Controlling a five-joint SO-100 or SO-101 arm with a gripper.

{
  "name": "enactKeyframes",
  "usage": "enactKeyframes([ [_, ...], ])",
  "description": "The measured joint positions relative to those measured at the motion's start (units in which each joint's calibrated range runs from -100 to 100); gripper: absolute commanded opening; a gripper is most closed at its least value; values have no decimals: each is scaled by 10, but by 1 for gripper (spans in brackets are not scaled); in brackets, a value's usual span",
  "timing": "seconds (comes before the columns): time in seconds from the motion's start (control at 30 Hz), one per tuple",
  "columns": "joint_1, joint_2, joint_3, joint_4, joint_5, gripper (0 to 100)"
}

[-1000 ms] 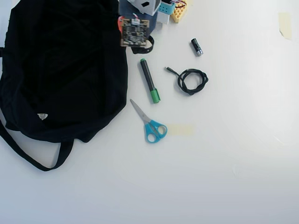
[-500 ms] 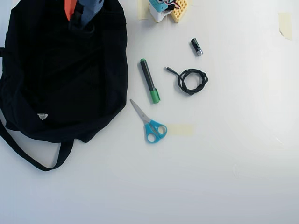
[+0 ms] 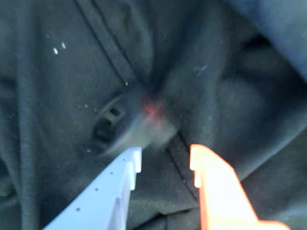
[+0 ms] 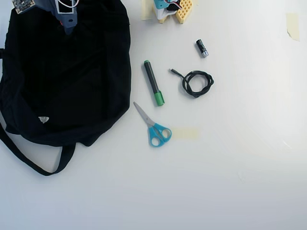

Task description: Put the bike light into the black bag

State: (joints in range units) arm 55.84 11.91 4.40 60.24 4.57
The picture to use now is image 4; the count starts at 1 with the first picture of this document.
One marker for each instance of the grey-blue gripper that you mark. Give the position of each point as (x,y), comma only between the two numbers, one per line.
(69,22)

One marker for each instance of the black fabric bag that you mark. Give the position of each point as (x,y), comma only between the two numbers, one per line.
(67,83)

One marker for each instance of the beige masking tape strip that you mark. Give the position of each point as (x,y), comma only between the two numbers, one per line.
(293,26)
(146,10)
(187,133)
(196,2)

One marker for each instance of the black marker with green cap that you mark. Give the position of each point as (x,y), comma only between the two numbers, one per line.
(152,81)

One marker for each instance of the small black cylinder flashlight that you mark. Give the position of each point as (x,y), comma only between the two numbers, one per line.
(202,48)

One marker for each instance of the camera circuit board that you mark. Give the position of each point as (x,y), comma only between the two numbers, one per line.
(22,4)

